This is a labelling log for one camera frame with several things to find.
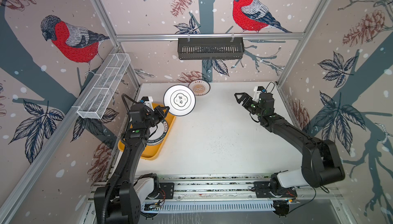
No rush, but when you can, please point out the green rim plate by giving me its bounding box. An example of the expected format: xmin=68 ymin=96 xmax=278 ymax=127
xmin=147 ymin=120 xmax=168 ymax=146

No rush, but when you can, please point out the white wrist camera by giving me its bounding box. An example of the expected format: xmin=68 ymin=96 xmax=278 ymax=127
xmin=139 ymin=96 xmax=153 ymax=109
xmin=253 ymin=86 xmax=265 ymax=99

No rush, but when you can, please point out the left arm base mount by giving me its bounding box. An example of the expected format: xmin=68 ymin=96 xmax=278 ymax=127
xmin=134 ymin=178 xmax=175 ymax=201

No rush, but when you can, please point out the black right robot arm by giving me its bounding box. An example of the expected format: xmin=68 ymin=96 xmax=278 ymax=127
xmin=234 ymin=92 xmax=345 ymax=188

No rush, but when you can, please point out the yellow plastic bin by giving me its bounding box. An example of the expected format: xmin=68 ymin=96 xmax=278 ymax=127
xmin=117 ymin=100 xmax=176 ymax=160

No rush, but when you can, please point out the aluminium frame crossbar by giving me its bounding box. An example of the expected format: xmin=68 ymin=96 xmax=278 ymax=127
xmin=115 ymin=33 xmax=305 ymax=42

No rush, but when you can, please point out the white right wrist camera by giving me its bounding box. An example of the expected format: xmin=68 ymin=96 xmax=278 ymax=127
xmin=253 ymin=86 xmax=265 ymax=99

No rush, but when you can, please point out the orange sunburst plate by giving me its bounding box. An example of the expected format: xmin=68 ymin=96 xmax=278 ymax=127
xmin=188 ymin=80 xmax=211 ymax=96

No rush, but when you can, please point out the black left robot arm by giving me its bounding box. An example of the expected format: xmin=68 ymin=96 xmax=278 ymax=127
xmin=94 ymin=103 xmax=169 ymax=224

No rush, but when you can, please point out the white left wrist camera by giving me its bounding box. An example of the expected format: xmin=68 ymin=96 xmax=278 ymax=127
xmin=139 ymin=96 xmax=153 ymax=109

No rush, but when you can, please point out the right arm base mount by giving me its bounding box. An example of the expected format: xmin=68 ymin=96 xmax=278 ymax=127
xmin=251 ymin=181 xmax=297 ymax=199

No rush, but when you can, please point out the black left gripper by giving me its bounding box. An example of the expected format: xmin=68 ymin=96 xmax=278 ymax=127
xmin=143 ymin=105 xmax=169 ymax=129

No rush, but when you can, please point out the black hanging wire basket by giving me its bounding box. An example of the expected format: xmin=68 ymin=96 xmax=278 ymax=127
xmin=178 ymin=37 xmax=245 ymax=60

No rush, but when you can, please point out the white black motif plate back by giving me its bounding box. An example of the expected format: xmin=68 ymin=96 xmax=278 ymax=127
xmin=163 ymin=85 xmax=196 ymax=117

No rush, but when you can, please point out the white mesh wire shelf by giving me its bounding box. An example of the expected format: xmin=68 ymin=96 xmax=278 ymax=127
xmin=77 ymin=53 xmax=131 ymax=119

